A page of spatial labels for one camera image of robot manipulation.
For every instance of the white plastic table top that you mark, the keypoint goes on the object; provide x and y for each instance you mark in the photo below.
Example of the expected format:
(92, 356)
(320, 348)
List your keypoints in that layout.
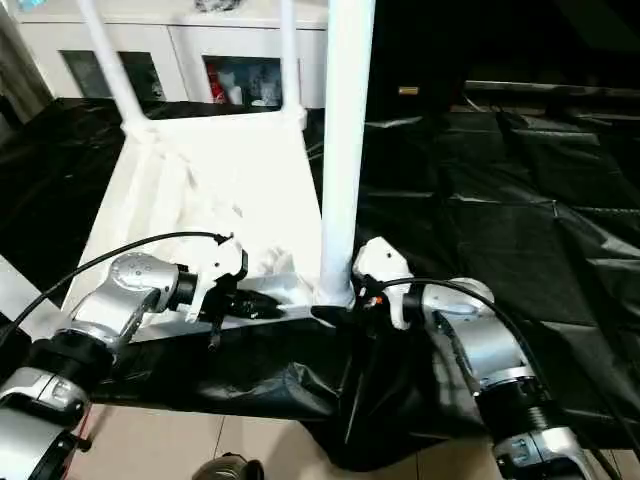
(220, 190)

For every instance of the white plastic table leg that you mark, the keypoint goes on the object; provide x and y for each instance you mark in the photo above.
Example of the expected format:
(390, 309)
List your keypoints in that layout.
(345, 150)
(290, 55)
(25, 300)
(112, 60)

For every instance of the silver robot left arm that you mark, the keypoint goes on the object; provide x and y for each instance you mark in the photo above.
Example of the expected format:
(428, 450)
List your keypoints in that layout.
(100, 320)

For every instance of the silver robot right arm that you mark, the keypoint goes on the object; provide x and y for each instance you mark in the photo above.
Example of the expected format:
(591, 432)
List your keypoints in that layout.
(490, 345)

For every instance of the black mat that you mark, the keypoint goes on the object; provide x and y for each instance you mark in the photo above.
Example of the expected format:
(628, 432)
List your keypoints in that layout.
(500, 220)

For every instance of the black robot left foot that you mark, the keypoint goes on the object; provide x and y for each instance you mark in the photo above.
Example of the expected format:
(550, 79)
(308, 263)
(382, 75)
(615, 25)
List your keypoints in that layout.
(228, 468)

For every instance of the small yellow label tag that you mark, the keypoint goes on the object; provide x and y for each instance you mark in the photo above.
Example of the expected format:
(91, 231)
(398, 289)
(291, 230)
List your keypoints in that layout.
(409, 91)

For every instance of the white glass-door cabinet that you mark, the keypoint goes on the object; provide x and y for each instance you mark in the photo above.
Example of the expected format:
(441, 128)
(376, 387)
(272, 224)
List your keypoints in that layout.
(170, 50)

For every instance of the dark grey bar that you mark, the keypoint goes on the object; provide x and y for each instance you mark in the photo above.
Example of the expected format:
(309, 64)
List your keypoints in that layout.
(555, 90)

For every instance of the shiny silver ornament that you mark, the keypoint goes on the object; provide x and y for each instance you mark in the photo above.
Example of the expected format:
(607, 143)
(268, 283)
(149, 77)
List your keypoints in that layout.
(218, 4)

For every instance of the grey metal rack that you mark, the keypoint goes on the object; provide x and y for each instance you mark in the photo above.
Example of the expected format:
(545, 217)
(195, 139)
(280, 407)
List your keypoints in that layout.
(20, 60)

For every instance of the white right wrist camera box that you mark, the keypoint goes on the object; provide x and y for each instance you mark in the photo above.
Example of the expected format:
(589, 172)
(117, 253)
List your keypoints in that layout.
(385, 262)

